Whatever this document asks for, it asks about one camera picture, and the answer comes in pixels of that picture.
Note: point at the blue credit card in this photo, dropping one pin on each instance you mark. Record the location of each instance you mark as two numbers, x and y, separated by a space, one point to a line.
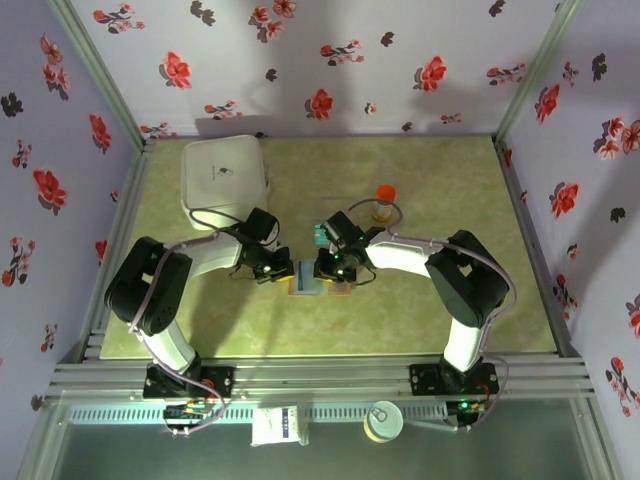
304 277

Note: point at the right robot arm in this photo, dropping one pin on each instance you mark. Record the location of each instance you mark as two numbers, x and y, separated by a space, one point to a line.
465 280

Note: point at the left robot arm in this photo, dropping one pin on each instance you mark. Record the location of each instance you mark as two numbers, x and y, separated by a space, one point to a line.
145 285

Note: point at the orange-capped small bottle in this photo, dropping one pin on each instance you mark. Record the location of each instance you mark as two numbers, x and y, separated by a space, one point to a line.
384 202

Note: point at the white zip case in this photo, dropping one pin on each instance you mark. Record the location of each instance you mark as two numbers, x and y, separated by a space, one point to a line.
220 165

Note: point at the white paper packet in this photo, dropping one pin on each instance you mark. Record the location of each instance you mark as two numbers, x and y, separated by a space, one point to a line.
272 425

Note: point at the tin can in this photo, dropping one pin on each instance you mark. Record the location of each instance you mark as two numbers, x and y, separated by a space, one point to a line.
382 420

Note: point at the aluminium front rail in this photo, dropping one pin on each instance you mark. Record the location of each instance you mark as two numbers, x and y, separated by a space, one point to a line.
320 375

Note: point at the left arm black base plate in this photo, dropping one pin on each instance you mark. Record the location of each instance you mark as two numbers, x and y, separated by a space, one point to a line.
220 377

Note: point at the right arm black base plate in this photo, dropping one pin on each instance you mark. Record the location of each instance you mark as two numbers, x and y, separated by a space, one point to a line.
422 377

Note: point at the aluminium side rail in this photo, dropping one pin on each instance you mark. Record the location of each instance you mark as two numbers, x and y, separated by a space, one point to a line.
131 200
535 250

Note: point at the aluminium corner post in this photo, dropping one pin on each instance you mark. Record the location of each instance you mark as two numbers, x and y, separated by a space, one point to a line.
536 70
100 70

